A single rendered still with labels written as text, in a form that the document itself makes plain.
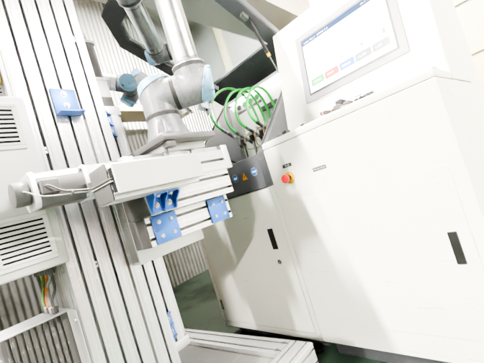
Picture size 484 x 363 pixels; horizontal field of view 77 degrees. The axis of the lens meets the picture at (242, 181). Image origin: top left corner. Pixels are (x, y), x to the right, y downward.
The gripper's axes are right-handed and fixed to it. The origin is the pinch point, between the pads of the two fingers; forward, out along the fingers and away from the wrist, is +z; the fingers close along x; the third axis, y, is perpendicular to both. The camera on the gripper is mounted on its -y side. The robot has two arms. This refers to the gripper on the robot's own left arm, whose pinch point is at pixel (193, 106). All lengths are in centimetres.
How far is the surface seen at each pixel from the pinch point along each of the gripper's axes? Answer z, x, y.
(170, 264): 55, -232, 25
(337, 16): 37, 68, -29
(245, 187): 41, 9, 35
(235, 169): 33.7, 8.9, 28.3
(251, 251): 61, -7, 56
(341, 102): 51, 63, 14
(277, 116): 38.5, 28.5, 1.7
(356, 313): 96, 32, 76
